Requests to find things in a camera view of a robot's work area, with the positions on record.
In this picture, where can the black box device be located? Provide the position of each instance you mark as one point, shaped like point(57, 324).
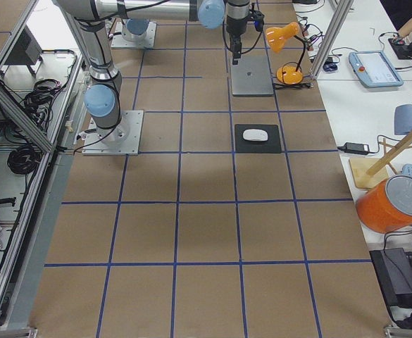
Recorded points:
point(393, 268)

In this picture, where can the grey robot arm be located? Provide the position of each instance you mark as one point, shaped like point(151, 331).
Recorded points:
point(92, 15)

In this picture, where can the aluminium frame post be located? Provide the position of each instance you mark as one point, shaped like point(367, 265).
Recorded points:
point(336, 22)

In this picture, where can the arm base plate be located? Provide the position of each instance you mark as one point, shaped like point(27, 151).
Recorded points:
point(123, 38)
point(124, 140)

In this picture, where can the black power adapter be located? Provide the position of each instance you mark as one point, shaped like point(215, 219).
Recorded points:
point(356, 148)

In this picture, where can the wooden stand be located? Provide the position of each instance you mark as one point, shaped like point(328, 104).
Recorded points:
point(368, 172)

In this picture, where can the orange desk lamp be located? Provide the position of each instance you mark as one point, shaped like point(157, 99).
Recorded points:
point(290, 73)

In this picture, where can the black mousepad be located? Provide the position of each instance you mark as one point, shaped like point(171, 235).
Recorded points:
point(272, 146)

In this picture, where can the silver laptop notebook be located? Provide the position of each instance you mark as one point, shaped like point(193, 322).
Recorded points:
point(251, 77)

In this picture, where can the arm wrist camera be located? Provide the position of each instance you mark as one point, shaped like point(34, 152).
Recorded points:
point(258, 19)

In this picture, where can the white computer mouse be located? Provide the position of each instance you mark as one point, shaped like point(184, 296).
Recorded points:
point(255, 135)

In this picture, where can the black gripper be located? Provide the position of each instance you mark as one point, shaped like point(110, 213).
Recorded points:
point(234, 22)

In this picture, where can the orange cylindrical container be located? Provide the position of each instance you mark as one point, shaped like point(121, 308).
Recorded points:
point(384, 208)

